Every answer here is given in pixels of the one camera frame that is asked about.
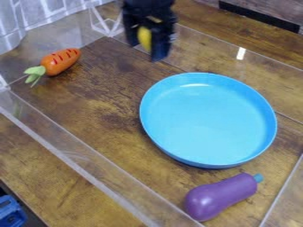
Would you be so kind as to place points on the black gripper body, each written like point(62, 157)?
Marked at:
point(150, 9)

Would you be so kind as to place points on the blue round tray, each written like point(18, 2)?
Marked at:
point(207, 120)

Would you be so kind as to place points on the purple toy eggplant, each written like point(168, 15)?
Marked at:
point(208, 199)

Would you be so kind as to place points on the clear acrylic enclosure wall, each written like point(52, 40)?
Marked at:
point(76, 156)

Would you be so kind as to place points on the blue plastic object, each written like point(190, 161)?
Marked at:
point(12, 215)

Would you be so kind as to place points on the yellow toy lemon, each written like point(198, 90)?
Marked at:
point(144, 36)

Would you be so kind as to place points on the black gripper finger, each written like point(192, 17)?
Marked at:
point(162, 38)
point(131, 23)

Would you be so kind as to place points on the orange toy carrot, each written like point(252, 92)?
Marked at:
point(54, 64)

